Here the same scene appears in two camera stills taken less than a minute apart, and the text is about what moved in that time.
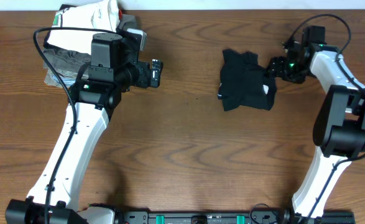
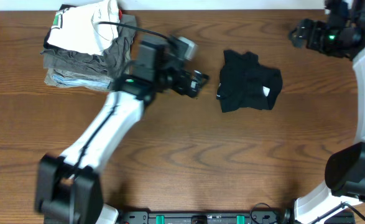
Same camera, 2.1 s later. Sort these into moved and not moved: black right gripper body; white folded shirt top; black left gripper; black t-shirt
Moved: black left gripper; black right gripper body
Not moved: black t-shirt; white folded shirt top
